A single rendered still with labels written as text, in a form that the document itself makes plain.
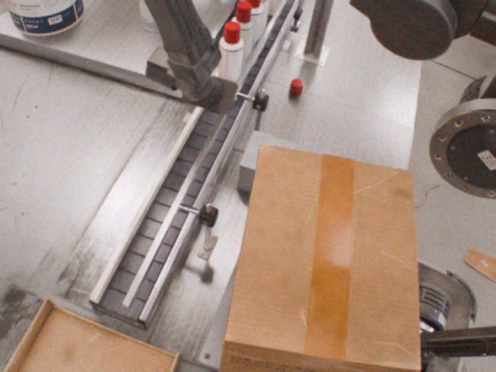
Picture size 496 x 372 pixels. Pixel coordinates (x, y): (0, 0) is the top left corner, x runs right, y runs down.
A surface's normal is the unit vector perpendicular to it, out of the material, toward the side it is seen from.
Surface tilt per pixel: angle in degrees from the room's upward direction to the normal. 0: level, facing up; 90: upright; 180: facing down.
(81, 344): 0
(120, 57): 0
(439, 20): 104
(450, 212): 0
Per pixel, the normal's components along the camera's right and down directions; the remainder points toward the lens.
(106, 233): 0.09, -0.56
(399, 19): -0.46, 0.83
